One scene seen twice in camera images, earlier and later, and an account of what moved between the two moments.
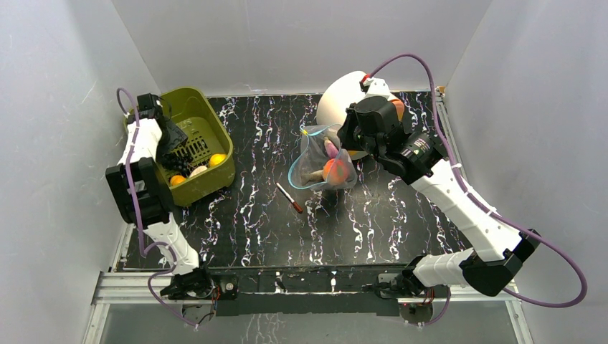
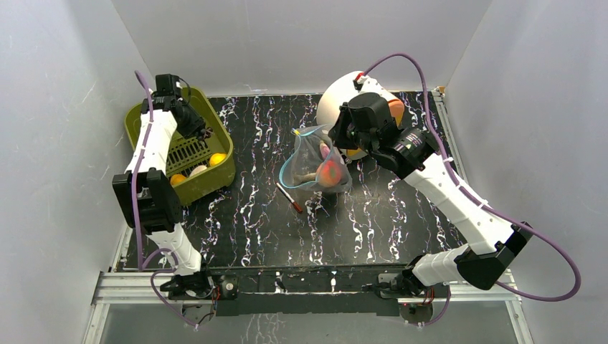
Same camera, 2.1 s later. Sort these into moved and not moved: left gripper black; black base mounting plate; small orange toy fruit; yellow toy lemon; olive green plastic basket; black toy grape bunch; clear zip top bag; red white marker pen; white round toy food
Moved: left gripper black; clear zip top bag; black toy grape bunch
Not moved: yellow toy lemon; red white marker pen; olive green plastic basket; white round toy food; black base mounting plate; small orange toy fruit
